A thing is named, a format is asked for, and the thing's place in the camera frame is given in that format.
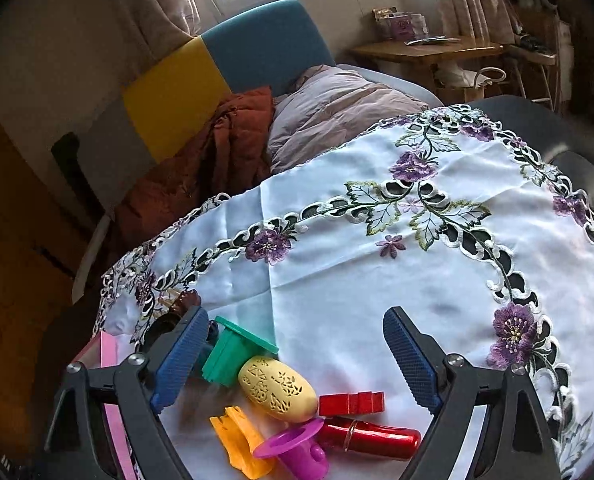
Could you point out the rust-coloured blanket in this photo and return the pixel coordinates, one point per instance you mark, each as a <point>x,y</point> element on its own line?
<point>227,140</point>

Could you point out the yellow carved oval box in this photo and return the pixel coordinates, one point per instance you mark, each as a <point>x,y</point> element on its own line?
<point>277,387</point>

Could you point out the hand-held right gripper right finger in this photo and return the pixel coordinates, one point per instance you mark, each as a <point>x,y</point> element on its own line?
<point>409,360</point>

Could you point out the grey pink pillow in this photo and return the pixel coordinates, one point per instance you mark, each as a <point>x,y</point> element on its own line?
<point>337,105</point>

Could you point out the magenta plastic flanged cup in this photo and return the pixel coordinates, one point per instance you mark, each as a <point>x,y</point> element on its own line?
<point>287,440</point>

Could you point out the orange plastic trough piece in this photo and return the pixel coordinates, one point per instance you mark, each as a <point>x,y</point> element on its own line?
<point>232,435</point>

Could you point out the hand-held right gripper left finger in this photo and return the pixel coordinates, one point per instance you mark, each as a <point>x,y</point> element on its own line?
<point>177,362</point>

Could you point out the white floral embroidered tablecloth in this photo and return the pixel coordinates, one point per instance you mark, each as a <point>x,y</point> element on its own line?
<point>327,260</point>

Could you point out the red metallic cylinder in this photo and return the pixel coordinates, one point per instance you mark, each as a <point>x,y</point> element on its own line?
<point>377,440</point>

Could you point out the brown carved object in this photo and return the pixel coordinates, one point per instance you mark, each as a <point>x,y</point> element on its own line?
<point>184,302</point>

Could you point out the wooden side table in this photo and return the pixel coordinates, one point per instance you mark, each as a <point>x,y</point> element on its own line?
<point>427,52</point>

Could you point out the small decorated box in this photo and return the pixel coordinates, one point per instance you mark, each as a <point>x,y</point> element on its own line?
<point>402,22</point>

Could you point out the green plastic toy piece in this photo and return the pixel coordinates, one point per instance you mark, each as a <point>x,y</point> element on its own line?
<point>232,355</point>

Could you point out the multicoloured upholstered headboard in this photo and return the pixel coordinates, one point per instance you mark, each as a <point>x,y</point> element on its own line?
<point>257,45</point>

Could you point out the white paper bag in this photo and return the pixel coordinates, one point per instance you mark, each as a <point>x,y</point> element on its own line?
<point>469,85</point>

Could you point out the red notched block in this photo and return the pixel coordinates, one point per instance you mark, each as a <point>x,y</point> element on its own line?
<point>349,403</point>

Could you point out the black chair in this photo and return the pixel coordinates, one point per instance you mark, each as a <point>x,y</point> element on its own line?
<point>577,175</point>

